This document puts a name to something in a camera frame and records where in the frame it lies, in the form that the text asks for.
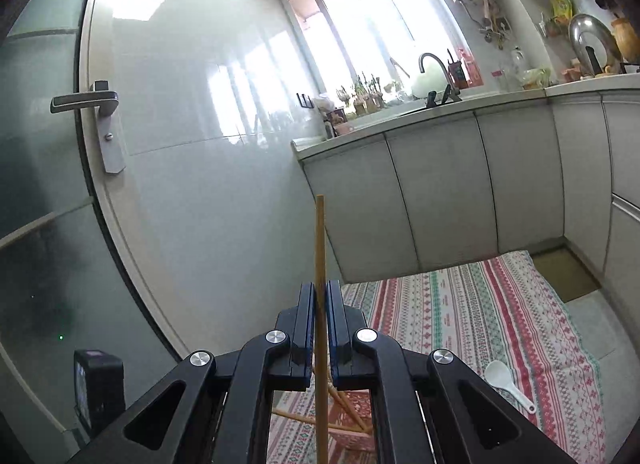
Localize striped patterned tablecloth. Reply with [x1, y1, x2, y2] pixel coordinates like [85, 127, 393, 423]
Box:
[266, 250, 608, 464]

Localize metal door handle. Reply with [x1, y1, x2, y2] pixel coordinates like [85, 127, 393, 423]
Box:
[50, 80, 126, 175]

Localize white kitchen counter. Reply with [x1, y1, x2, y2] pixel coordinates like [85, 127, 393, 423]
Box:
[291, 71, 640, 163]

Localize curved metal faucet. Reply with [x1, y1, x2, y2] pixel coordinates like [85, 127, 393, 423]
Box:
[419, 51, 463, 108]

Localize pile of wooden chopsticks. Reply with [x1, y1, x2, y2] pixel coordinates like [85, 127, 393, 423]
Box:
[271, 378, 372, 439]

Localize kitchen window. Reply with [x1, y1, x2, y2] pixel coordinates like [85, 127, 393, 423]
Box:
[287, 0, 451, 97]

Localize clear glass bottle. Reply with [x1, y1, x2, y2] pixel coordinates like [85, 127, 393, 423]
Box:
[507, 46, 529, 90]

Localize brown floor mat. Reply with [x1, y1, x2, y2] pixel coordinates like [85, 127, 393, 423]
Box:
[530, 248, 601, 303]

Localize red box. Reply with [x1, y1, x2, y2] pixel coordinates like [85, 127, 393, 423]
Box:
[455, 45, 484, 90]

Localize frosted glass door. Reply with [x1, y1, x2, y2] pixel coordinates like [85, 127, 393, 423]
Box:
[0, 0, 183, 450]

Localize long single wooden chopstick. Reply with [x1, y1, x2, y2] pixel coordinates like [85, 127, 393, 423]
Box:
[315, 195, 330, 464]

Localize hanging kitchen utensils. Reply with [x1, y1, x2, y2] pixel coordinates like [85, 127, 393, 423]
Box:
[477, 0, 511, 50]

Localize white round bowl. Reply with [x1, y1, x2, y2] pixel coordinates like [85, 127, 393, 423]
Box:
[410, 71, 444, 100]

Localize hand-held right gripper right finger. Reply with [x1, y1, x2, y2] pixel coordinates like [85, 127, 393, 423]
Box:
[325, 280, 576, 464]

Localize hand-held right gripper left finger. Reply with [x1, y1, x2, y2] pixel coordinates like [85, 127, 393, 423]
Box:
[67, 282, 317, 464]

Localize bagged green vegetable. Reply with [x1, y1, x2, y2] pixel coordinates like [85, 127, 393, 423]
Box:
[520, 67, 551, 90]

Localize steel pot lid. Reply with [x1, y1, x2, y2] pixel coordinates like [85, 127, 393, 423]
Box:
[568, 13, 619, 76]

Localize white plastic spoon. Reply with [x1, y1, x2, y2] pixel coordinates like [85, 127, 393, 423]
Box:
[484, 360, 537, 414]

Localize white base cabinet unit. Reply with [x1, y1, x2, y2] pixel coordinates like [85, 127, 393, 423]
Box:
[299, 89, 640, 286]

